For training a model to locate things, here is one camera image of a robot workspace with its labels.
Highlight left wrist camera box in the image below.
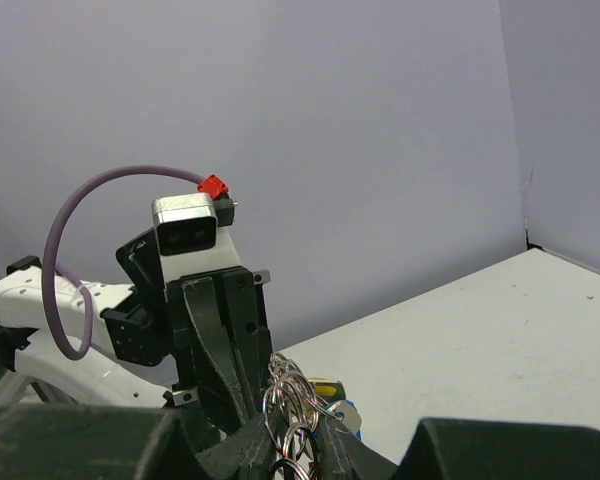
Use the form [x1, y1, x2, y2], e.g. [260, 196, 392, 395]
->
[151, 192, 241, 284]

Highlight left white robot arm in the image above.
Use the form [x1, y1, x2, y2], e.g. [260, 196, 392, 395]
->
[0, 229, 272, 434]

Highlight metal disc keyring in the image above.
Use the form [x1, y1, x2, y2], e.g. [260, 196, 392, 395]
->
[261, 352, 335, 480]

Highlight yellow key tag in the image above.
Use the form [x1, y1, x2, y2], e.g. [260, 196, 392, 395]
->
[309, 377, 346, 403]

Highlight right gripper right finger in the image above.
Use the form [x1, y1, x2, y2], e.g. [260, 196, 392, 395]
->
[317, 417, 398, 480]

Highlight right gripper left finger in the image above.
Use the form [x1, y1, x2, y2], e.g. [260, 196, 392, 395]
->
[194, 414, 277, 480]

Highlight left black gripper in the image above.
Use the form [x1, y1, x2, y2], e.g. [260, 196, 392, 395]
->
[100, 230, 272, 434]

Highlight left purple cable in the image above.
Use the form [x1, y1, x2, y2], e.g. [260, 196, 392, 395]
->
[42, 165, 231, 361]

